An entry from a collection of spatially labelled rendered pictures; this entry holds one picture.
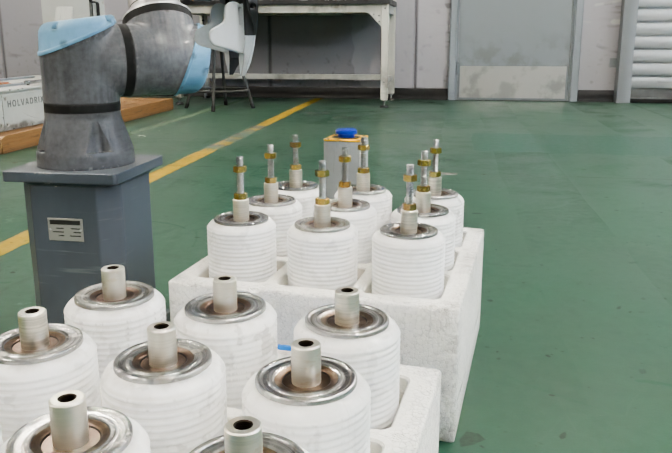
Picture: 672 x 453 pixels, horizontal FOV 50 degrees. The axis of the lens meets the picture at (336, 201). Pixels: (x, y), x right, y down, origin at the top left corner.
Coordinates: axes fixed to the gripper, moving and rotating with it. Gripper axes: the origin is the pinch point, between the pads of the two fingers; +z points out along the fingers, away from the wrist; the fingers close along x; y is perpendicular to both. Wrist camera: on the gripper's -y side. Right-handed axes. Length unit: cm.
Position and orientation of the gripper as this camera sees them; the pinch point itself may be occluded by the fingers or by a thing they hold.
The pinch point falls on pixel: (241, 65)
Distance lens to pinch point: 98.6
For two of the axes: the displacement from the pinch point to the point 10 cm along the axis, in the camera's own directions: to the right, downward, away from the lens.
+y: -8.7, 1.1, -4.8
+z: 0.0, 9.7, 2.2
